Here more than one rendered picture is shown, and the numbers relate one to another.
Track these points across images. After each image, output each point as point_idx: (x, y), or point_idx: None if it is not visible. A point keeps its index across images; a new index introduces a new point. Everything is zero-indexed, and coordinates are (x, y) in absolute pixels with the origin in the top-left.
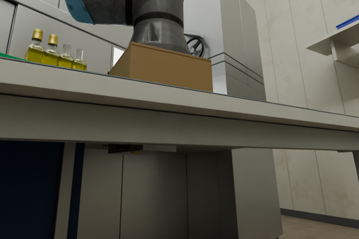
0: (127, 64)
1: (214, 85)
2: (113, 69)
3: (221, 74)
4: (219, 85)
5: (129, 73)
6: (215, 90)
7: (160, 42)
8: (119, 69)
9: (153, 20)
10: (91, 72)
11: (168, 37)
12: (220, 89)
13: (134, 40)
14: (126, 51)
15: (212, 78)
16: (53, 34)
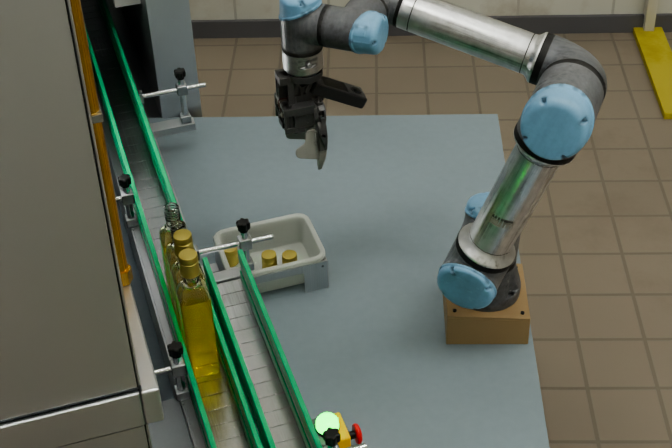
0: (519, 331)
1: None
2: (469, 320)
3: None
4: None
5: (524, 339)
6: None
7: (519, 289)
8: (495, 327)
9: (512, 270)
10: (536, 365)
11: (519, 278)
12: None
13: (500, 295)
14: (517, 321)
15: None
16: (190, 235)
